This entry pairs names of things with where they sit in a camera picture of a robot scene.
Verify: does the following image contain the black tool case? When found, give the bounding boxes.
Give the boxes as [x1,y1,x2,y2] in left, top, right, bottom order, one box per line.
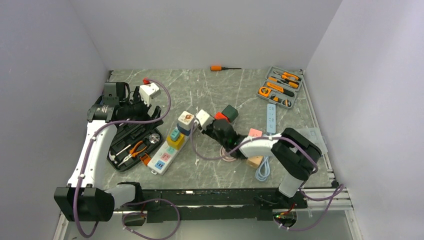
[106,120,163,172]

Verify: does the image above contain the clear plastic screw box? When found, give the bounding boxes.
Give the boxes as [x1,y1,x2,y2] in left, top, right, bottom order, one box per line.
[296,127,328,155]

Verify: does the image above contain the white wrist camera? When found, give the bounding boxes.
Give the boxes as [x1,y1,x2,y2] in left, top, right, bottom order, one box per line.
[139,77,161,107]
[195,109,214,130]

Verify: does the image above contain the tan wooden cube adapter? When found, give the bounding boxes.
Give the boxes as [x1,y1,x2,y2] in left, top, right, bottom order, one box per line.
[246,156,264,169]

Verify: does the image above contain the yellow tape measure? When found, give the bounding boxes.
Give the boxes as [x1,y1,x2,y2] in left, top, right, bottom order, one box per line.
[258,86,270,98]

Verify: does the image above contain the grey tool case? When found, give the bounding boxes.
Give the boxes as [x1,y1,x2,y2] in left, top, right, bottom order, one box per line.
[256,66,304,109]

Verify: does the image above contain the light blue coiled cable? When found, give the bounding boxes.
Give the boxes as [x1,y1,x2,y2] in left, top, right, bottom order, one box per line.
[255,156,272,182]

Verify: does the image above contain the white power strip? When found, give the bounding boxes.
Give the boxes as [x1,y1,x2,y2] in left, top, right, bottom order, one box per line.
[147,125,189,175]

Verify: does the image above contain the light blue power strip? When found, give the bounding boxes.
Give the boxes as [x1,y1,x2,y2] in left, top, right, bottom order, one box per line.
[266,103,277,135]

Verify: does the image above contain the black electrical tape roll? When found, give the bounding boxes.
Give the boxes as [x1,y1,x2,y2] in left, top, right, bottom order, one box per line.
[281,99,292,108]

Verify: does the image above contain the black aluminium base frame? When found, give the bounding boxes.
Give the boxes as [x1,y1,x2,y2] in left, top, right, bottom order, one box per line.
[60,187,355,223]

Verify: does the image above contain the yellow cube adapter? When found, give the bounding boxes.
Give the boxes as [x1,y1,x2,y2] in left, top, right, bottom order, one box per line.
[166,133,185,151]

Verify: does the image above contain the dark blue cube adapter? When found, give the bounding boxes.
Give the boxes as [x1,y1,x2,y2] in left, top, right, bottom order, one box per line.
[176,123,192,136]

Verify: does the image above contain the dark green cube adapter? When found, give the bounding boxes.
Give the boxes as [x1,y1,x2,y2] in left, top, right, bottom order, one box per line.
[221,104,239,123]

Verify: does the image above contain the white cube adapter with picture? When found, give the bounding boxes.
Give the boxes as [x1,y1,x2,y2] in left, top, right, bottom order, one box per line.
[177,111,195,130]

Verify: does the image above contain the orange handled screwdriver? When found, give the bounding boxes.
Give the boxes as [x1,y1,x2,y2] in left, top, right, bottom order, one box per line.
[209,65,241,72]

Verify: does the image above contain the red cube adapter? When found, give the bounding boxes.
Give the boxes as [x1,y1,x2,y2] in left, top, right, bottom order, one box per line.
[214,112,230,123]

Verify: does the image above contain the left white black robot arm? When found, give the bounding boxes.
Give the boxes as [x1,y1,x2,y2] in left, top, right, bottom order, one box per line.
[53,82,163,222]

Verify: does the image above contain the orange handled pliers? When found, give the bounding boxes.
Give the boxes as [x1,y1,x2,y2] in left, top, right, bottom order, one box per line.
[117,140,148,167]

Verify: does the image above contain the pink cube adapter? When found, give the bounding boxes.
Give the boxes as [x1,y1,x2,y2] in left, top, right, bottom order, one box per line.
[248,128,263,138]

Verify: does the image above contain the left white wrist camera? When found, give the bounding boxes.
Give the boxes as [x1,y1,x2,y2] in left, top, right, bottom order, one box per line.
[139,77,161,107]

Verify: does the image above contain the teal small plug adapter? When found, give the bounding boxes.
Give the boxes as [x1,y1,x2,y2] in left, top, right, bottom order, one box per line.
[169,128,181,142]

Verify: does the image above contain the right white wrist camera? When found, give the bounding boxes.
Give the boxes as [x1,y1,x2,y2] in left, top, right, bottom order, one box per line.
[195,109,214,130]

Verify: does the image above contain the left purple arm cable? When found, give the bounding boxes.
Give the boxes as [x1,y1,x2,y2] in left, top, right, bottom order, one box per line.
[72,77,181,240]

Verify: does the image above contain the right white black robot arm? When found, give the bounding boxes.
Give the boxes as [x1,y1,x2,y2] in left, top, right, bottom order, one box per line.
[196,119,323,208]

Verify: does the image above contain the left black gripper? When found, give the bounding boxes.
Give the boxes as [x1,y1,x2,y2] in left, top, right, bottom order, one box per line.
[120,86,164,131]

